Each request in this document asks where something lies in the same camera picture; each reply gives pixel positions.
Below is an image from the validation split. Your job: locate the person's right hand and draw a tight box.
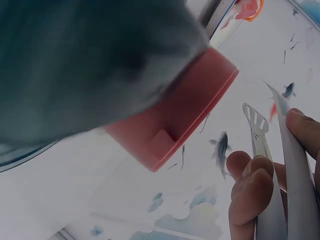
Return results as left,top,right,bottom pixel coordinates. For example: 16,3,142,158
226,107,320,240

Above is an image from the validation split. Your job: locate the pink plastic lid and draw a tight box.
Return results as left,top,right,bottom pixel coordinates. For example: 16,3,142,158
102,47,240,173

